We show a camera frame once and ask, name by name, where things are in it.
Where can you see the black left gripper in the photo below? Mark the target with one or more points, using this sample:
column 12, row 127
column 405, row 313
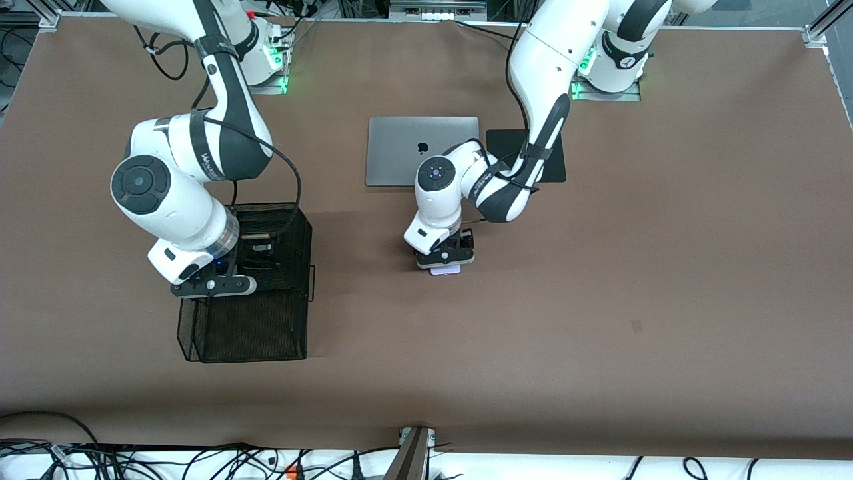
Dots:
column 464, row 240

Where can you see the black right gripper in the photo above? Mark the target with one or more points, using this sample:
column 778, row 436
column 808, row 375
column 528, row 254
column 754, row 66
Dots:
column 248, row 253

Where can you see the black flip phone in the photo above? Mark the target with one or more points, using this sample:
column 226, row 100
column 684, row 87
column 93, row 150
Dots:
column 263, row 261

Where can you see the lilac flip phone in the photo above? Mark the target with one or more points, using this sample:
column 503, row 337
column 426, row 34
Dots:
column 446, row 271

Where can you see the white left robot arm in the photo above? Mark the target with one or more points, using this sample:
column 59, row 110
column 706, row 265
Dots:
column 553, row 66

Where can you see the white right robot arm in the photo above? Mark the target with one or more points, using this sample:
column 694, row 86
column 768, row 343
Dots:
column 173, row 200

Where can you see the black mouse pad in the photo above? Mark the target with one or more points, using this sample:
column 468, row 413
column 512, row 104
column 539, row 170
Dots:
column 500, row 143

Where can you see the silver closed laptop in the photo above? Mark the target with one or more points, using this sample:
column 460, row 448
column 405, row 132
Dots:
column 393, row 150

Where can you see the white power strip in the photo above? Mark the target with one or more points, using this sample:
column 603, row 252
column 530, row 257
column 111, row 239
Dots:
column 436, row 13

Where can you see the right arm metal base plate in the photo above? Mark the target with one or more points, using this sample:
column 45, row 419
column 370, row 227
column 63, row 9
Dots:
column 276, row 86

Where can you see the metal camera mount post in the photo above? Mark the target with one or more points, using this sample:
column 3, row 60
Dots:
column 410, row 456

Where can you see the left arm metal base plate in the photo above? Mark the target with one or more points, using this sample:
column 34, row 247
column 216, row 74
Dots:
column 630, row 96

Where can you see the aluminium frame corner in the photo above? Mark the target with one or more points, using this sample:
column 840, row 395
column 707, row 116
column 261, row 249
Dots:
column 48, row 20
column 816, row 33

